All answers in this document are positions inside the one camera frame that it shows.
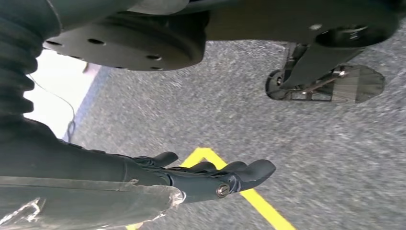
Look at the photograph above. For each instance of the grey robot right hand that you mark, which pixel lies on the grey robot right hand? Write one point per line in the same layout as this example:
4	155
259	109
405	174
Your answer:
79	165

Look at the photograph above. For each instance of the ribbed grey right arm sleeve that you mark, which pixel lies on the ribbed grey right arm sleeve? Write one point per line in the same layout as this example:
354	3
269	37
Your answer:
16	63

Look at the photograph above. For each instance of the yellow floor tape square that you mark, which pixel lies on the yellow floor tape square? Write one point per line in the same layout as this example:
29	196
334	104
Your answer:
263	206

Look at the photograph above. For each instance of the dark robot leg assembly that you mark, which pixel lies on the dark robot leg assembly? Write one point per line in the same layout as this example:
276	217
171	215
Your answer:
285	22

